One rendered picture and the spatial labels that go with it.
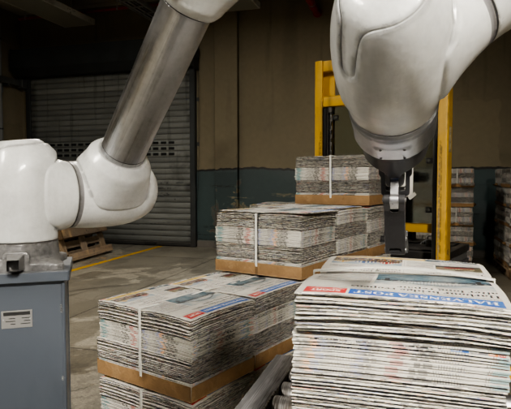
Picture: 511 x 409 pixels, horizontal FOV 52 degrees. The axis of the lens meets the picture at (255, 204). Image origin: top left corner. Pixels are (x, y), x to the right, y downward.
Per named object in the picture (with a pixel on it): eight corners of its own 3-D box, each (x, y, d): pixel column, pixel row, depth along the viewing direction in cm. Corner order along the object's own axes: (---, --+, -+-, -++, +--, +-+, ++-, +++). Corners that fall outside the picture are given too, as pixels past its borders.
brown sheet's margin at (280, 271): (214, 269, 202) (214, 258, 202) (255, 260, 226) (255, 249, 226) (302, 280, 181) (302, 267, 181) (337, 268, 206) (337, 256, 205)
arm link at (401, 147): (344, 139, 53) (350, 166, 59) (440, 136, 51) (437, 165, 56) (349, 66, 57) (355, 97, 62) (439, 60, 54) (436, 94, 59)
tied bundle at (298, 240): (214, 271, 202) (213, 211, 201) (255, 260, 227) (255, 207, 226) (301, 281, 182) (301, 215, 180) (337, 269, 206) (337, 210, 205)
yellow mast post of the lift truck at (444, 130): (425, 389, 273) (431, 45, 264) (431, 383, 280) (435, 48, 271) (443, 393, 268) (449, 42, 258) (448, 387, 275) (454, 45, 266)
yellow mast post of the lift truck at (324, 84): (313, 363, 310) (314, 62, 301) (319, 359, 318) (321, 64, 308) (327, 366, 305) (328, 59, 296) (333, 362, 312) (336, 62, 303)
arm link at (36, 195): (-30, 238, 116) (-33, 138, 114) (53, 233, 128) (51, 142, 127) (-8, 246, 103) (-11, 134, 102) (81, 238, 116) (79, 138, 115)
